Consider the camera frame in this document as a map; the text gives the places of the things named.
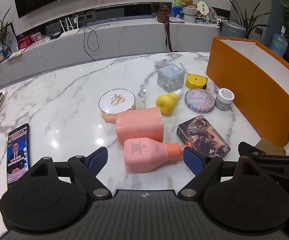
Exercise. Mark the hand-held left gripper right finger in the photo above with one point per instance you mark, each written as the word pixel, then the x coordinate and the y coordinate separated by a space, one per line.
pixel 191 160

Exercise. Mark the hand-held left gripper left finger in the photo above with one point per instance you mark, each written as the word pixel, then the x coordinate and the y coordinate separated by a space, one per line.
pixel 98 160

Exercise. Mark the printed card box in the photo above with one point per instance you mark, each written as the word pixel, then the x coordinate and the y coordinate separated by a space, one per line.
pixel 203 136

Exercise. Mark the pink bottle orange cap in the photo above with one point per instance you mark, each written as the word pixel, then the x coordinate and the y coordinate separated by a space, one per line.
pixel 144 155

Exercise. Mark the glitter round compact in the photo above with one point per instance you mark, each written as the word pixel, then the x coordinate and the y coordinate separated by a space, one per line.
pixel 200 100

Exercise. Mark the white gold round compact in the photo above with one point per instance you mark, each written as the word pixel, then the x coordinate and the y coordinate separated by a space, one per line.
pixel 117 102

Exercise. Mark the yellow bulb-shaped bottle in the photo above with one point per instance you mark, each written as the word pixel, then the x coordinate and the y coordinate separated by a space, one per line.
pixel 165 103

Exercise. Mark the orange cardboard box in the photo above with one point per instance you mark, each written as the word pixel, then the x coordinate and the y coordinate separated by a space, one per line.
pixel 254 87

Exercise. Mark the silver glitter jar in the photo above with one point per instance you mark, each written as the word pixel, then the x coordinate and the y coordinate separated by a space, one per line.
pixel 225 100

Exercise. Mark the yellow tape measure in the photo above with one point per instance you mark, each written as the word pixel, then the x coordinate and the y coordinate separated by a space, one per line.
pixel 196 81

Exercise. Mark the clear plastic cube box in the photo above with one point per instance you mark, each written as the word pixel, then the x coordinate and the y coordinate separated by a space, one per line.
pixel 170 77

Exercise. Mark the tan cardboard piece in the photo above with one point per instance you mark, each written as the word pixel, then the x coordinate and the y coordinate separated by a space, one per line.
pixel 270 146

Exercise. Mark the black smartphone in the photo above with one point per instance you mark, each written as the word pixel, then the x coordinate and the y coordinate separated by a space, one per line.
pixel 18 155

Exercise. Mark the marble TV console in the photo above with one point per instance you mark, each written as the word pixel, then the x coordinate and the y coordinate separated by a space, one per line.
pixel 124 40

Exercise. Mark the grey trash bin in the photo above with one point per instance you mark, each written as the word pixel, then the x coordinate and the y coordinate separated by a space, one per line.
pixel 233 30

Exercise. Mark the long-leaved potted plant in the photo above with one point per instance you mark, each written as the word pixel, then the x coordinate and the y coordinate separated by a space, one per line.
pixel 249 21

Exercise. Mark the white router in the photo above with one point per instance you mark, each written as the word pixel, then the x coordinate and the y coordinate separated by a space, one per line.
pixel 69 31

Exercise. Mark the loose papers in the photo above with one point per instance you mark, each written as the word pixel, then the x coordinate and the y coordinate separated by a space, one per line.
pixel 17 53

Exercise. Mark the pink printed box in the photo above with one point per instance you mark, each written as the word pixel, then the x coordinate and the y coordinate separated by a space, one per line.
pixel 35 38

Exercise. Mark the small figurines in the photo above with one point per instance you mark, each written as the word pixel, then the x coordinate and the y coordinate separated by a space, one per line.
pixel 222 21

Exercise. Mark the red box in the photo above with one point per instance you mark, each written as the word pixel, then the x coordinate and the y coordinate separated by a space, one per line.
pixel 24 41

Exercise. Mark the white notebook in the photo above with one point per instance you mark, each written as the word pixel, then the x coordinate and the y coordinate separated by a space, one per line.
pixel 177 20

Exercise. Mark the white woven basket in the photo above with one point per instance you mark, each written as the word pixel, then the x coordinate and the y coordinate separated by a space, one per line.
pixel 189 10
pixel 190 18

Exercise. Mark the blue book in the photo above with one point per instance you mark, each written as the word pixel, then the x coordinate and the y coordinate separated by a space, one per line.
pixel 177 12

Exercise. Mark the framed picture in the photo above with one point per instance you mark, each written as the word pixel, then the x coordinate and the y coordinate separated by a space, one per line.
pixel 12 37

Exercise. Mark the round paper fan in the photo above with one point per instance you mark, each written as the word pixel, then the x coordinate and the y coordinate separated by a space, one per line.
pixel 202 7

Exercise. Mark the brown teddy bear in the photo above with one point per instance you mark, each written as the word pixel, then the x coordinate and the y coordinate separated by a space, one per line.
pixel 187 0

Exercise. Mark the wall socket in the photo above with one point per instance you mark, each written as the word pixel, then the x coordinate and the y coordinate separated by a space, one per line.
pixel 259 30

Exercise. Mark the brown camera bag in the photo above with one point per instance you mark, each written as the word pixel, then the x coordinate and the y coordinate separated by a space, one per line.
pixel 163 13

